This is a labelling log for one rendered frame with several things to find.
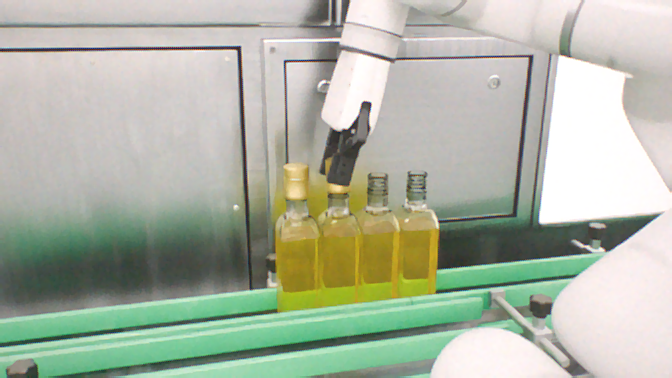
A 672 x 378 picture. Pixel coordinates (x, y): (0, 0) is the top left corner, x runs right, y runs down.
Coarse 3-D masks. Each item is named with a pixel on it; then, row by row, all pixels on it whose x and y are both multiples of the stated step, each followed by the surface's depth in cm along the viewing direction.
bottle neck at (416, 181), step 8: (408, 176) 78; (416, 176) 77; (424, 176) 77; (408, 184) 78; (416, 184) 77; (424, 184) 78; (408, 192) 78; (416, 192) 78; (424, 192) 78; (408, 200) 79; (416, 200) 78; (424, 200) 79
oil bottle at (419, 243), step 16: (400, 208) 80; (416, 208) 78; (400, 224) 79; (416, 224) 78; (432, 224) 78; (416, 240) 78; (432, 240) 79; (400, 256) 79; (416, 256) 79; (432, 256) 80; (400, 272) 80; (416, 272) 80; (432, 272) 80; (400, 288) 81; (416, 288) 81; (432, 288) 81
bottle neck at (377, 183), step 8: (368, 176) 77; (376, 176) 78; (384, 176) 76; (368, 184) 77; (376, 184) 76; (384, 184) 76; (368, 192) 78; (376, 192) 77; (384, 192) 77; (368, 200) 78; (376, 200) 77; (384, 200) 77; (368, 208) 78; (376, 208) 77; (384, 208) 78
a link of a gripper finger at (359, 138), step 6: (366, 102) 69; (360, 108) 69; (366, 108) 69; (360, 114) 69; (366, 114) 69; (360, 120) 69; (366, 120) 69; (360, 126) 68; (366, 126) 69; (354, 132) 69; (360, 132) 68; (366, 132) 68; (354, 138) 69; (360, 138) 68; (354, 144) 69; (360, 144) 69
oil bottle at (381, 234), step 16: (368, 224) 76; (384, 224) 77; (368, 240) 77; (384, 240) 77; (400, 240) 78; (368, 256) 77; (384, 256) 78; (368, 272) 78; (384, 272) 79; (368, 288) 79; (384, 288) 80
